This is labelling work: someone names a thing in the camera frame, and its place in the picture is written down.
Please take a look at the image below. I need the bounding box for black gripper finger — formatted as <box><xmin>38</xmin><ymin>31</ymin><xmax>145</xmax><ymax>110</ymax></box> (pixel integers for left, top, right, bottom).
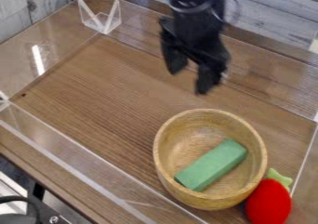
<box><xmin>195</xmin><ymin>64</ymin><xmax>222</xmax><ymax>95</ymax></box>
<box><xmin>161</xmin><ymin>32</ymin><xmax>187</xmax><ymax>74</ymax></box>

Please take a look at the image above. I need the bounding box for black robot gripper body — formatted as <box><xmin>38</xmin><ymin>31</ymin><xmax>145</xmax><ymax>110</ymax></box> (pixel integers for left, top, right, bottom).
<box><xmin>159</xmin><ymin>0</ymin><xmax>230</xmax><ymax>75</ymax></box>

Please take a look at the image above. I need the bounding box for green rectangular block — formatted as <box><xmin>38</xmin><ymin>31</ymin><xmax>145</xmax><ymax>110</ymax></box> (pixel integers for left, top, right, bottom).
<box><xmin>174</xmin><ymin>139</ymin><xmax>249</xmax><ymax>191</ymax></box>

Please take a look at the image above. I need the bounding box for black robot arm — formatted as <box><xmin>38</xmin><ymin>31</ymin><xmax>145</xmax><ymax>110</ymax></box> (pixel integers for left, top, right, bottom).
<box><xmin>159</xmin><ymin>0</ymin><xmax>230</xmax><ymax>95</ymax></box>

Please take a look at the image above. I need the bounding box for brown wooden bowl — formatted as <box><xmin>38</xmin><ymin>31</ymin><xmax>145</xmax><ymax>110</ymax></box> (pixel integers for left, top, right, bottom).
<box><xmin>153</xmin><ymin>109</ymin><xmax>269</xmax><ymax>210</ymax></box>

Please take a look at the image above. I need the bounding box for red plush strawberry toy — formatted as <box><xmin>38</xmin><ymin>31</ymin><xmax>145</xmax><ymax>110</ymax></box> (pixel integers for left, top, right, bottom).
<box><xmin>246</xmin><ymin>168</ymin><xmax>293</xmax><ymax>224</ymax></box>

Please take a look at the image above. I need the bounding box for clear acrylic corner bracket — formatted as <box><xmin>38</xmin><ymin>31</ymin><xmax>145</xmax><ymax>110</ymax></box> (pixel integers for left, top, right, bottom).
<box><xmin>78</xmin><ymin>0</ymin><xmax>122</xmax><ymax>34</ymax></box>

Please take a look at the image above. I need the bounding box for clear acrylic tray wall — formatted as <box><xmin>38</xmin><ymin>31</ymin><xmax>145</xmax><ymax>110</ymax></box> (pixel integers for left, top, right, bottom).
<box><xmin>0</xmin><ymin>91</ymin><xmax>207</xmax><ymax>224</ymax></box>

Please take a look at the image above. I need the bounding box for black cable on floor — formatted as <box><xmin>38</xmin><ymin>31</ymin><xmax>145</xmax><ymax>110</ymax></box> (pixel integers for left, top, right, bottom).
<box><xmin>0</xmin><ymin>195</ymin><xmax>43</xmax><ymax>224</ymax></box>

